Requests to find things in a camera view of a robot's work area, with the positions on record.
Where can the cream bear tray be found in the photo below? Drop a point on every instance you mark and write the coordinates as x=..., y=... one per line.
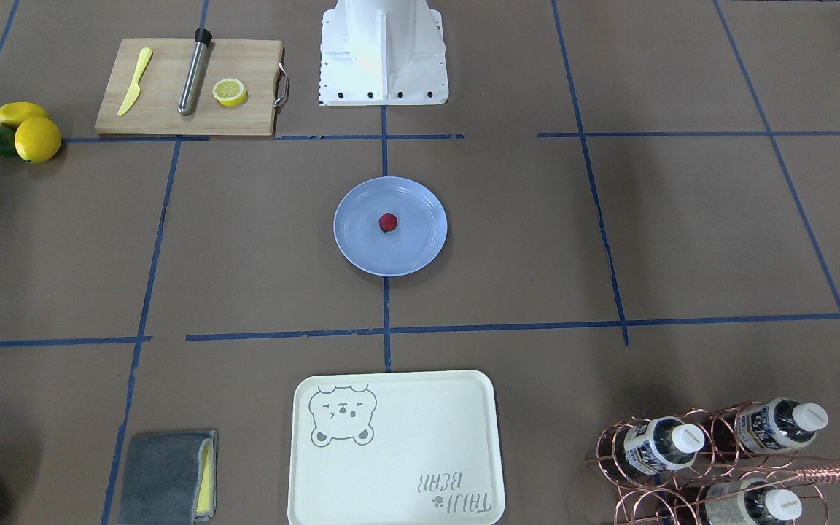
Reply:
x=396, y=448

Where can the steel cylinder tool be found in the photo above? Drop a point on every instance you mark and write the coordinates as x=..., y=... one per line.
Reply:
x=192, y=82

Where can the dark drink bottle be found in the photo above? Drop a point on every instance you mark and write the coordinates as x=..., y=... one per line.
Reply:
x=748, y=501
x=636, y=452
x=779, y=426

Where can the copper wire bottle rack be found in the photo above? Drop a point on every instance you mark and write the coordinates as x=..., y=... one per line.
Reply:
x=653, y=502

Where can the yellow plastic knife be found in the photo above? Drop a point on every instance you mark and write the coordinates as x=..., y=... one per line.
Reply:
x=134, y=88

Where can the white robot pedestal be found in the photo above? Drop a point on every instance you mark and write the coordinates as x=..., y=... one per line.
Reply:
x=382, y=53

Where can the lemon half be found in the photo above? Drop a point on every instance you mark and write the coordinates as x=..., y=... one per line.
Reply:
x=230, y=92

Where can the round yellow lemon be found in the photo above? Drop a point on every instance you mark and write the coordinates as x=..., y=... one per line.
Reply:
x=37, y=139

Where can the oval yellow lemon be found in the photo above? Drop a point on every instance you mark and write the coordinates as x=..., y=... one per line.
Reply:
x=14, y=113

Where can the blue plate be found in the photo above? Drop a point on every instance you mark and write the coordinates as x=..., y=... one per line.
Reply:
x=422, y=231

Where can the grey folded cloth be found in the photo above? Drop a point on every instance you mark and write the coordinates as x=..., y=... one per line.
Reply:
x=170, y=478

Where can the red strawberry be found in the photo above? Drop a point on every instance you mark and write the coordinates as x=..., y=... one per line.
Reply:
x=388, y=222

